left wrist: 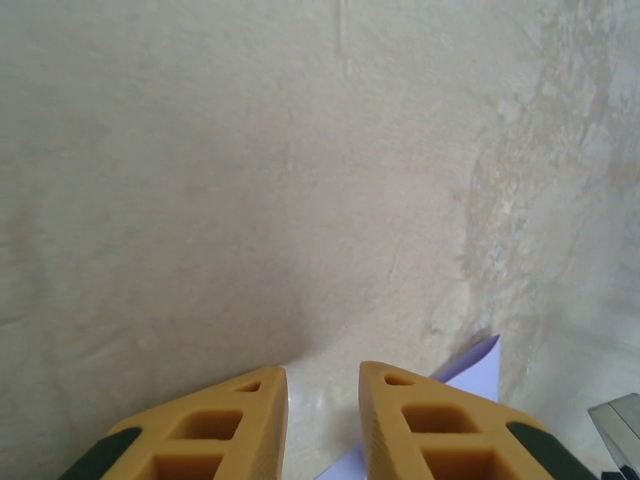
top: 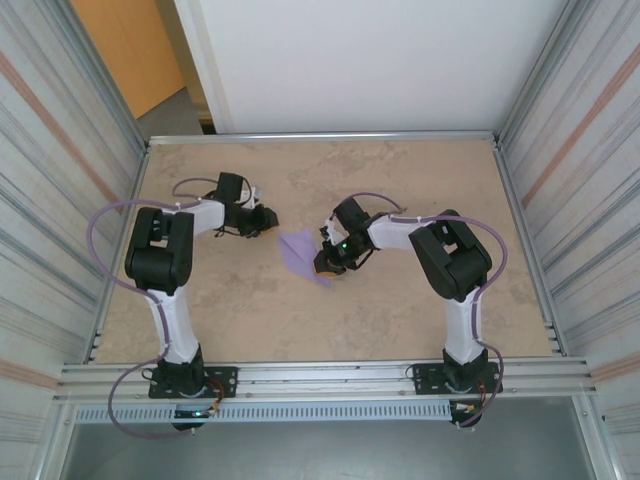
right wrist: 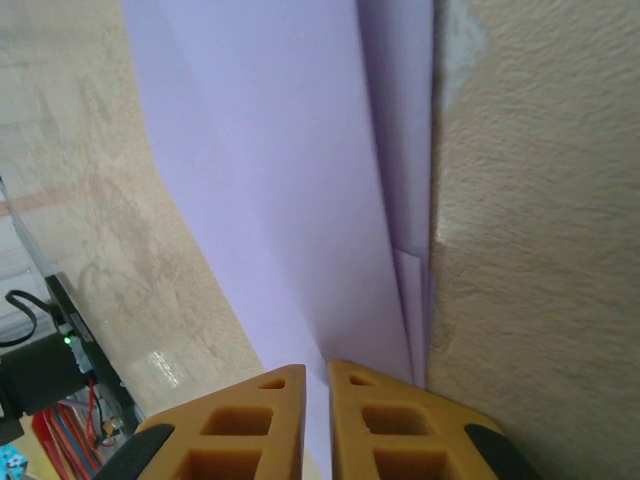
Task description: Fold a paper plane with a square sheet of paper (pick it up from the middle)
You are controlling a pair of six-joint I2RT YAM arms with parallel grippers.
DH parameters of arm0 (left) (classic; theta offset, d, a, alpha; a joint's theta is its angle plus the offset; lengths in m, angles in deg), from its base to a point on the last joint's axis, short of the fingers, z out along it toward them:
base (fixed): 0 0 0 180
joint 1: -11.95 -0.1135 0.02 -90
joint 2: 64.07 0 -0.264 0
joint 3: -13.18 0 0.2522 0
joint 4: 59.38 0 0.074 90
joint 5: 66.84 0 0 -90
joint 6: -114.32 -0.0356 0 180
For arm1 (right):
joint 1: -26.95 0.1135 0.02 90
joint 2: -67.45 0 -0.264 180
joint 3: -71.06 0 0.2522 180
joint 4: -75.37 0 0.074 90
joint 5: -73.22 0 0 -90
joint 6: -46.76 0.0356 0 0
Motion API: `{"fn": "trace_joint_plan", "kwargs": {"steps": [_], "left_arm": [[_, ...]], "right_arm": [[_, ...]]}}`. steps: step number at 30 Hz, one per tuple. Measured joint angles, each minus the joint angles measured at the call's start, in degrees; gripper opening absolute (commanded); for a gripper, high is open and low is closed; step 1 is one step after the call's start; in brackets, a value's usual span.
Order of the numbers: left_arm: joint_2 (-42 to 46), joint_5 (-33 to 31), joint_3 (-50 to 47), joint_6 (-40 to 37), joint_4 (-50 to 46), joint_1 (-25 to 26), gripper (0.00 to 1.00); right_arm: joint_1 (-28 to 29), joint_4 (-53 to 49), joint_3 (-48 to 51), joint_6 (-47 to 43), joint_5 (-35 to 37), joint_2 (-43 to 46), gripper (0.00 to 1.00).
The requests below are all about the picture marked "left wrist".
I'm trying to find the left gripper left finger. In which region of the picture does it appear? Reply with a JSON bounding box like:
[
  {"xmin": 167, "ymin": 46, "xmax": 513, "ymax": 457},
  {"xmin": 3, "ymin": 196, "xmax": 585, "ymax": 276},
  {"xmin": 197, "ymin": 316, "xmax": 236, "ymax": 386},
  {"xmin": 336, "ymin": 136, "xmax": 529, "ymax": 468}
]
[{"xmin": 59, "ymin": 366, "xmax": 290, "ymax": 480}]

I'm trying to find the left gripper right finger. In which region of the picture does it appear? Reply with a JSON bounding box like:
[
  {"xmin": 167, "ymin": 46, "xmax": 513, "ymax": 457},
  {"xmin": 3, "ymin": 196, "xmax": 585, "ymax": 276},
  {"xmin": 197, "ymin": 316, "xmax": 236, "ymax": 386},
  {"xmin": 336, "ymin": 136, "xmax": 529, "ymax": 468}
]
[{"xmin": 358, "ymin": 360, "xmax": 599, "ymax": 480}]

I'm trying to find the purple cloth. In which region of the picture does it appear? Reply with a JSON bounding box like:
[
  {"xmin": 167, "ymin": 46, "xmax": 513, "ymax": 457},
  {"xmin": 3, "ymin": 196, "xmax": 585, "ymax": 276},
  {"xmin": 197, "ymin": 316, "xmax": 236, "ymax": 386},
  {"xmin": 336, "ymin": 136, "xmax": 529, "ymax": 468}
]
[{"xmin": 314, "ymin": 333, "xmax": 502, "ymax": 480}]

